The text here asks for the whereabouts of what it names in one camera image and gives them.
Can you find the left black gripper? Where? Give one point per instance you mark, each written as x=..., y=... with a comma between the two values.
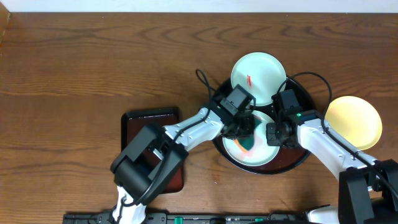
x=244, y=125

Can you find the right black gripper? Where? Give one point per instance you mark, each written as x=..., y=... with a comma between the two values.
x=271, y=139

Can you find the green kitchen sponge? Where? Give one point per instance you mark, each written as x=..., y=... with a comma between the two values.
x=246, y=144

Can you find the white plate with smears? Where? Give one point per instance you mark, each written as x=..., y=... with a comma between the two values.
x=261, y=153

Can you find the mint plate with ketchup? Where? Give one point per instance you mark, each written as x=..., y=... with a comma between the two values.
x=260, y=74

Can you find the yellow plate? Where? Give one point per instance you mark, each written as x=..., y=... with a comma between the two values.
x=356, y=120

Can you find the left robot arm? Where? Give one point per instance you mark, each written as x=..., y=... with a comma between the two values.
x=146, y=166

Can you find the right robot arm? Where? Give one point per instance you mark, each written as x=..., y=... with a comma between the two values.
x=367, y=187

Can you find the round black tray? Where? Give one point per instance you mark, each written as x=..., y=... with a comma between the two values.
x=287, y=158

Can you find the rectangular black tray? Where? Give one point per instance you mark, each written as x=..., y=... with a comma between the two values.
x=133, y=121

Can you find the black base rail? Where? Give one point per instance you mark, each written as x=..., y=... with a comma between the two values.
x=163, y=218

